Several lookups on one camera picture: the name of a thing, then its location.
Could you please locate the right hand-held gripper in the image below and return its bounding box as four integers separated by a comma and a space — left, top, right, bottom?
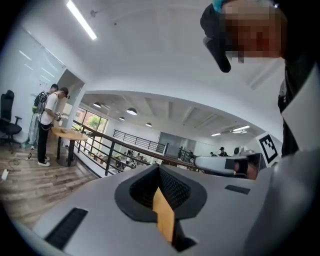
194, 132, 283, 176

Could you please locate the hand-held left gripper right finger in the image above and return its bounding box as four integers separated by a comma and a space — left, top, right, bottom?
159, 165, 266, 256

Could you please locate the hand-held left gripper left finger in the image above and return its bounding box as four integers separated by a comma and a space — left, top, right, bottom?
33, 164, 176, 256

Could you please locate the person's right hand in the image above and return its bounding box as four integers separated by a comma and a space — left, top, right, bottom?
246, 161, 259, 180

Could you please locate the black metal railing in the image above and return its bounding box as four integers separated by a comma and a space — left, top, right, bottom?
71, 119, 201, 177
113, 129, 169, 154

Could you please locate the person's black hoodie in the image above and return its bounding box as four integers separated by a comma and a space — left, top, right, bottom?
276, 67, 316, 158

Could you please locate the large window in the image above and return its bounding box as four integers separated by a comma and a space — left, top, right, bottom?
74, 107, 109, 141

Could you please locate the black office chair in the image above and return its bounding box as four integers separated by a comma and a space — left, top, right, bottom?
0, 89, 23, 151

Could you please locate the person's face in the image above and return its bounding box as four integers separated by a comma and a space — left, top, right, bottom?
223, 0, 288, 64

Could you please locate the long ceiling light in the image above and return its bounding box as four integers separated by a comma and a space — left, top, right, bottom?
66, 0, 98, 41

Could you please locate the round wooden pedestal table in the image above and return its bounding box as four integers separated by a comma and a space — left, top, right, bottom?
50, 126, 89, 168

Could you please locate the black head camera mount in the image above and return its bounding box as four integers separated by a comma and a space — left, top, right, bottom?
199, 0, 233, 74

